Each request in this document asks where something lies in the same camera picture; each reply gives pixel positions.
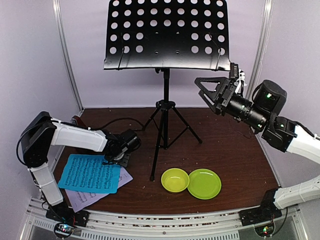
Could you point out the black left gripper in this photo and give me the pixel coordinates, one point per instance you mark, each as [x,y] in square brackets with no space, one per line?
[124,162]

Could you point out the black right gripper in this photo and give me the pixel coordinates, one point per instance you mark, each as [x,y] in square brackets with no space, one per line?
[224,87]

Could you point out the blue sheet music page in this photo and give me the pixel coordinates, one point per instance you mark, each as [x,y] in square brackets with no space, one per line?
[89,174]

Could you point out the black perforated music stand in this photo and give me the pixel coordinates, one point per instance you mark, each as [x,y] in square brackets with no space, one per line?
[164,35]

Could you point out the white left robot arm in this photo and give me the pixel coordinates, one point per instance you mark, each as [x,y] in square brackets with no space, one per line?
[45,131]

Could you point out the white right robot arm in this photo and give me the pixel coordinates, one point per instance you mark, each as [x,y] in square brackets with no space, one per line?
[282,133]

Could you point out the lime green bowl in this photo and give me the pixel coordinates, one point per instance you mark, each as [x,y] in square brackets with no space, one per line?
[175,180]

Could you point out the brown wooden metronome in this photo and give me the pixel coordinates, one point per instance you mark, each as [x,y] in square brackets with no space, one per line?
[76,120]

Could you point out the lime green plate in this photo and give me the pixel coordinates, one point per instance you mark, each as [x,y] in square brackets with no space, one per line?
[204,184]

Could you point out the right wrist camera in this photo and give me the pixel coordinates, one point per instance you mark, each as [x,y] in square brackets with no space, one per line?
[237,78]

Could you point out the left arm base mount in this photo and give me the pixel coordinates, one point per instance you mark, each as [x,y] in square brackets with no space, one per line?
[65,226]

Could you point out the right aluminium frame post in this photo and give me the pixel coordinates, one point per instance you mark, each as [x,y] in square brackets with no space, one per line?
[261,47]

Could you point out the aluminium frame post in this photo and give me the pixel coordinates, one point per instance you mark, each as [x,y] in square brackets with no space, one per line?
[66,57]
[261,47]

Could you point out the aluminium front rail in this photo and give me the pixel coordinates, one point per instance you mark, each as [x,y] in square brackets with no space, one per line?
[202,226]

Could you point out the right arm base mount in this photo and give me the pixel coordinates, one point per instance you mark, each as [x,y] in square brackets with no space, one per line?
[262,219]

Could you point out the left aluminium frame post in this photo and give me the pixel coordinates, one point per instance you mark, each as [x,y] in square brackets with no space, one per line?
[66,57]

